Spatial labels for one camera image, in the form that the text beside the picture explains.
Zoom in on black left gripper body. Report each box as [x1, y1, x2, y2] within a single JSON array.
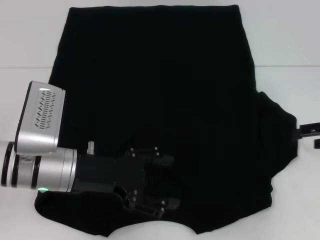
[[73, 147, 161, 209]]

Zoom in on black shirt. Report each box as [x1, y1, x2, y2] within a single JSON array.
[[34, 4, 300, 225]]

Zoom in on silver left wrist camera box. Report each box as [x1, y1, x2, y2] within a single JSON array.
[[14, 80, 67, 154]]

